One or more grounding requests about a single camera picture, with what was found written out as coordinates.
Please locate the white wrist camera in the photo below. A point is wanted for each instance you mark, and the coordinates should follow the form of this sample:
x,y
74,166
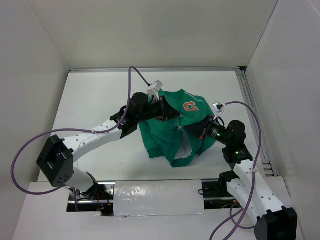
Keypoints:
x,y
153,90
218,109

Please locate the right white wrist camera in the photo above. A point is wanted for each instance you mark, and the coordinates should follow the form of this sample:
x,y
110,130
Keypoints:
x,y
218,109

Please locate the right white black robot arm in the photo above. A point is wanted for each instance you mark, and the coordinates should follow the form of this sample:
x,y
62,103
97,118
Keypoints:
x,y
272,220

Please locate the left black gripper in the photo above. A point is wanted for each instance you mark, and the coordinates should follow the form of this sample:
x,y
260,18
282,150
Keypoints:
x,y
166,111

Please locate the black metal base rail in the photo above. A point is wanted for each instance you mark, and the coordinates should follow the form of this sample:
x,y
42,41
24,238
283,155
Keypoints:
x,y
214,197

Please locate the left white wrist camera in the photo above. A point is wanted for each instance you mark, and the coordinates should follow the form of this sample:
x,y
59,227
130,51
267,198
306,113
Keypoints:
x,y
153,90

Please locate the green jacket with grey lining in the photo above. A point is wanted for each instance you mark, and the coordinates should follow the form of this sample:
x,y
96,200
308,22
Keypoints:
x,y
168,138

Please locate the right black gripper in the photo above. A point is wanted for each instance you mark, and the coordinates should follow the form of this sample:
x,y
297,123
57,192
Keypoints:
x,y
199,129

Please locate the white front cover panel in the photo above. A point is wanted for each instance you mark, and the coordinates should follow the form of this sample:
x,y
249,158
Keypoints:
x,y
158,198

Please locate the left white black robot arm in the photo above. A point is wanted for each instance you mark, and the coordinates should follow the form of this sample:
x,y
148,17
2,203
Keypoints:
x,y
58,155

